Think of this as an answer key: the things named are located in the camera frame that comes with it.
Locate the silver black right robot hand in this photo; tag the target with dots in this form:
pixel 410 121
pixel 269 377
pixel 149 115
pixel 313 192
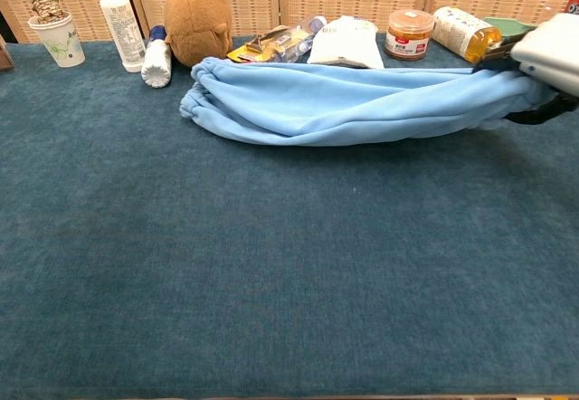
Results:
pixel 552 51

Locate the light blue sweatpants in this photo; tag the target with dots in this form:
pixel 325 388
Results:
pixel 316 101

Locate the tea bottle with white label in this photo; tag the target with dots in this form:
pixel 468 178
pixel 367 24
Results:
pixel 461 26

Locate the round jar with red label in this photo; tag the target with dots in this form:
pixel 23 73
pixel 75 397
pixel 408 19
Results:
pixel 407 33

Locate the white plastic pouch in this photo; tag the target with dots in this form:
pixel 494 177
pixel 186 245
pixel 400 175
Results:
pixel 348 42

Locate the razor in yellow pack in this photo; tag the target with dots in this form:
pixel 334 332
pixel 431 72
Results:
pixel 258 47

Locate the brown plush toy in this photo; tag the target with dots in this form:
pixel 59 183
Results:
pixel 196 15

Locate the teal table cloth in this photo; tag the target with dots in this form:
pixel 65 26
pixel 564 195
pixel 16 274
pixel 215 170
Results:
pixel 226 260

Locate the white tube with blue cap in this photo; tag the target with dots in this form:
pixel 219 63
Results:
pixel 156 67

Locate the tall white plastic bottle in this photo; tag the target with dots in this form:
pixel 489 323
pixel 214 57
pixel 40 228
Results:
pixel 122 24

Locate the white paper cup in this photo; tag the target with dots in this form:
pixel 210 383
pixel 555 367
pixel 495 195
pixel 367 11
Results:
pixel 61 44

